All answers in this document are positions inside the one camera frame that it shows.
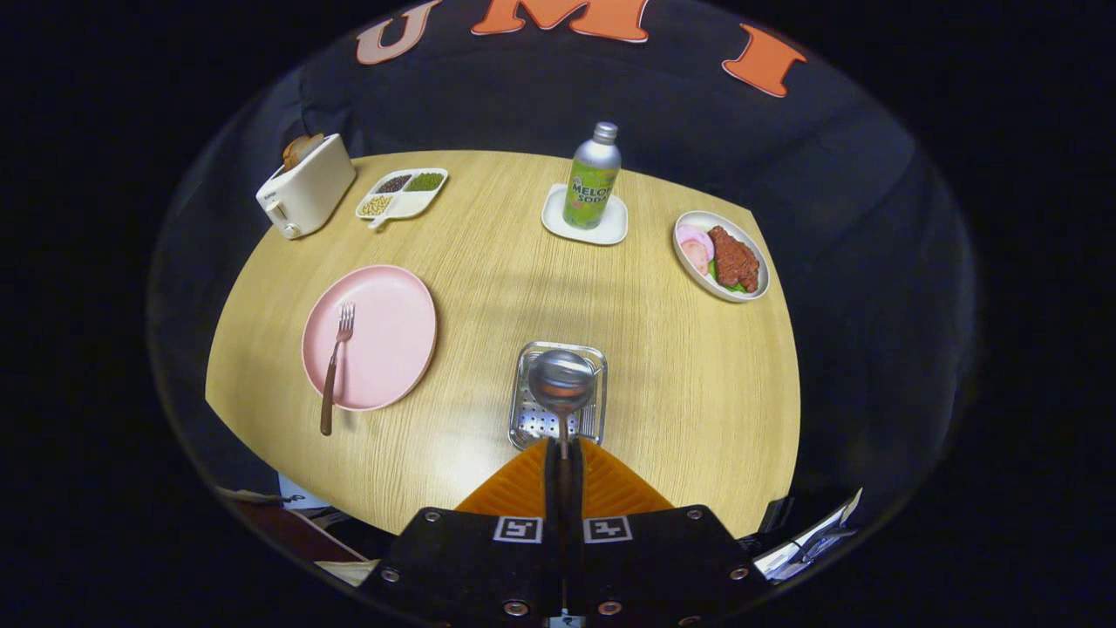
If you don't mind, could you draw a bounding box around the dark red object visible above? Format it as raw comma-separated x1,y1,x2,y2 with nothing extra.
216,488,369,564

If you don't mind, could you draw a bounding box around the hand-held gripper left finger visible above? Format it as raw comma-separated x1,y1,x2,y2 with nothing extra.
357,438,563,625

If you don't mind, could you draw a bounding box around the white toaster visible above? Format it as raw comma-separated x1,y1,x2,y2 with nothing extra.
255,133,357,240

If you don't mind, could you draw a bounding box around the brown-handled metal spoon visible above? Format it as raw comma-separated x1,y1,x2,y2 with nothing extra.
528,349,595,461

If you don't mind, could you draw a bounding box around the metal wire cutlery basket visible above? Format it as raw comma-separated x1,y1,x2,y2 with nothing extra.
508,341,609,451

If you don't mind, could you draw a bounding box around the pink round plate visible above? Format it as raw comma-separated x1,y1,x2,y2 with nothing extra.
302,264,439,412

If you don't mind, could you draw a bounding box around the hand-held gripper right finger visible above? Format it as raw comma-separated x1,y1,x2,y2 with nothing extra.
569,438,773,625

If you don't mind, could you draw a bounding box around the white square coaster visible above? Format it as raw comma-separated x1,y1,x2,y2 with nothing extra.
541,183,629,246

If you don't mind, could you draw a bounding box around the brown-handled metal fork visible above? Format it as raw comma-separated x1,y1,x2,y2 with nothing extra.
319,302,356,437

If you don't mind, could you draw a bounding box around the white paper sheet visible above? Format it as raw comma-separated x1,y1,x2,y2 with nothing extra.
279,475,332,511

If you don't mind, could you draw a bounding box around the brown meat steak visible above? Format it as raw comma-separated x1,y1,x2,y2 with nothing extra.
707,226,761,293

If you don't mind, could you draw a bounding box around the green soda bottle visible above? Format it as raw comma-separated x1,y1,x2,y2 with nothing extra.
563,121,623,230

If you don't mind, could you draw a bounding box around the white divided snack tray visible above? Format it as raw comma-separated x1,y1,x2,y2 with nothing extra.
355,167,449,229

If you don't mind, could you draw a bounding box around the oval white food plate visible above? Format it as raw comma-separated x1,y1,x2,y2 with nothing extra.
672,210,771,303

